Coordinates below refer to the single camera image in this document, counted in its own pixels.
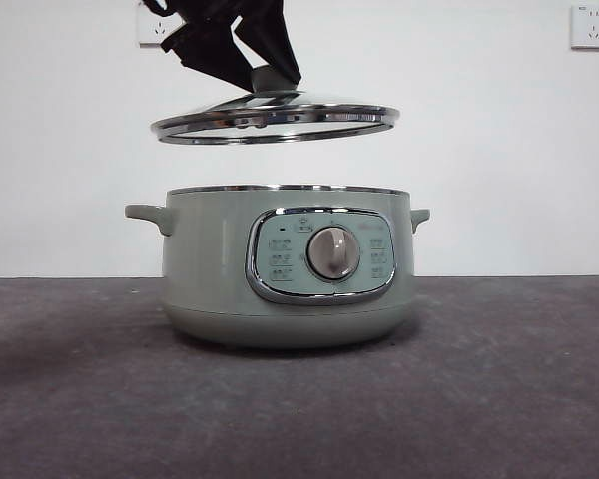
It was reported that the glass lid with green knob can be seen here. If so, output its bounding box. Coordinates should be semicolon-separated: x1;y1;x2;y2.
149;65;395;147

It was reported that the pale green electric pot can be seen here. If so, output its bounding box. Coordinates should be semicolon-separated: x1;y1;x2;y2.
124;184;431;349

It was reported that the white wall socket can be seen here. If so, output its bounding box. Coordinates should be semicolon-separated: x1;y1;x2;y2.
571;4;599;51
138;0;182;49

